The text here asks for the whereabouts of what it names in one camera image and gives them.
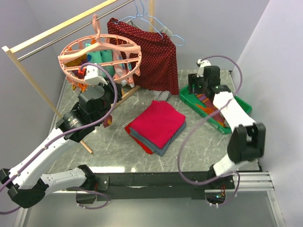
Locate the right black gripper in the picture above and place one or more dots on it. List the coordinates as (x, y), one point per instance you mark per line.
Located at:
(192, 79)

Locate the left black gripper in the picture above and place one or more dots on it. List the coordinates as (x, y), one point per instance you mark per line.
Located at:
(110, 87)

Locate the purple orange striped sock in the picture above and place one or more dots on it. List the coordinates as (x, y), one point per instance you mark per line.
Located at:
(107, 121)

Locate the pink round clip hanger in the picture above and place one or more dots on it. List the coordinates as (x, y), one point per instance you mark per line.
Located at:
(74, 56)

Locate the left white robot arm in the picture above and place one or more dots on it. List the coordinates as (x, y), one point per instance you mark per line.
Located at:
(27, 182)

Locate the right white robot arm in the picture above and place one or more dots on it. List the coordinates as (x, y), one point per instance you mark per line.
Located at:
(248, 136)

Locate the green plastic tray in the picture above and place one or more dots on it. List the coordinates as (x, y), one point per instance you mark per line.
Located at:
(194, 103)

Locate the orange sock in tray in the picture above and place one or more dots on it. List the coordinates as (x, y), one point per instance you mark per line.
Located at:
(207, 110)

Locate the white blue hanging sock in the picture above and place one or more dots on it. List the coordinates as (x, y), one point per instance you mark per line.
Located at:
(122, 69)

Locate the red folded towel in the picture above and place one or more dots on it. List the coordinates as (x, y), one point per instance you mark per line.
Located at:
(144, 147)

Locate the grey cloth under dress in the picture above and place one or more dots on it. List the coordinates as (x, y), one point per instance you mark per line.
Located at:
(161, 95)

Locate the dark red dotted cloth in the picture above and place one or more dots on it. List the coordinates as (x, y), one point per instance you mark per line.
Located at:
(158, 68)

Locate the grey folded towel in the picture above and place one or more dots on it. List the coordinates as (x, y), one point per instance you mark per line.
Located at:
(152, 146)

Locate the metal hanging rod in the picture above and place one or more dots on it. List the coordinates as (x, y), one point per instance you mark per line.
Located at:
(39, 49)

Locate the black base beam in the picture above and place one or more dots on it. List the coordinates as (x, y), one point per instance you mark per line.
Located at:
(118, 186)

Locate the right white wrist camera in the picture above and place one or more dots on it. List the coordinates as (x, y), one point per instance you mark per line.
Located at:
(201, 64)

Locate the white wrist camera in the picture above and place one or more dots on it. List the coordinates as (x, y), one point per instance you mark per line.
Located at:
(93, 75)
(201, 64)

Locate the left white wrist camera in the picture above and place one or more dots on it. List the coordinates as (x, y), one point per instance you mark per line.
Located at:
(93, 75)

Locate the blue wire hanger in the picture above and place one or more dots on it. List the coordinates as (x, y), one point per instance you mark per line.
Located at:
(145, 10)

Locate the wooden clothes rack frame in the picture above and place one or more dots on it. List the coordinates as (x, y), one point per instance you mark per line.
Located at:
(25, 117)

